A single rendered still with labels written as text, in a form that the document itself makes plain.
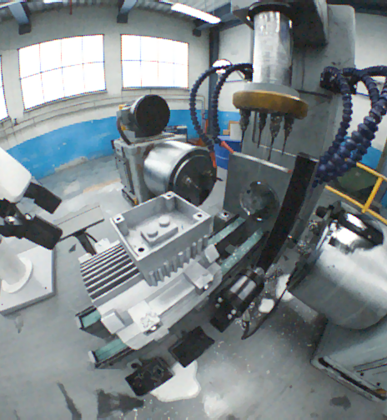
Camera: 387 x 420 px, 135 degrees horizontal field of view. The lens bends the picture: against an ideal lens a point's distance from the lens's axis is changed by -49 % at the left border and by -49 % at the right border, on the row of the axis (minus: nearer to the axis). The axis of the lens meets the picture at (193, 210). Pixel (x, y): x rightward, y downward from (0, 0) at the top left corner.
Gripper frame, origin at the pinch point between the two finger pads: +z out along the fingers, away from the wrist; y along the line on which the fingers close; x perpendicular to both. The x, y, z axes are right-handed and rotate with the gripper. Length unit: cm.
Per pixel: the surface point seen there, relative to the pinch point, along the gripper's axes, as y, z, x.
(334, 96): 19, 13, 65
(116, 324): 13.2, 9.3, -3.6
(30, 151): -569, -56, -130
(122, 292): 9.7, 10.3, -0.8
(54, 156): -563, 19, -88
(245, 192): 0, 38, 36
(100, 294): 8.9, 8.3, -2.8
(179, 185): -14.8, 27.8, 22.4
